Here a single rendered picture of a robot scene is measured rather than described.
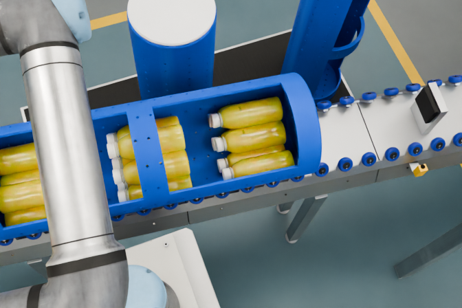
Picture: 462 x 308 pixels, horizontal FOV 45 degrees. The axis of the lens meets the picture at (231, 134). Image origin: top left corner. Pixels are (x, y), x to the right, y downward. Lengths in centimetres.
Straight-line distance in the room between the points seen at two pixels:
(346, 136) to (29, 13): 121
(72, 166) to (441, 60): 270
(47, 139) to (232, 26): 241
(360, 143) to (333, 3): 56
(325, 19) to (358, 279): 116
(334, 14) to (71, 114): 152
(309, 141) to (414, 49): 184
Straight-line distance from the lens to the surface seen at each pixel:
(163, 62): 182
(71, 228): 69
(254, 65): 276
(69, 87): 73
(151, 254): 134
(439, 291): 273
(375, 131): 180
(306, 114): 143
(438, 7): 343
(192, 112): 161
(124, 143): 143
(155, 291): 109
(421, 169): 178
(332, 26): 217
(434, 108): 172
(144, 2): 183
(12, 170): 153
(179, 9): 181
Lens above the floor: 247
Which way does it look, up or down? 65 degrees down
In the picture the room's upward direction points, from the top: 8 degrees clockwise
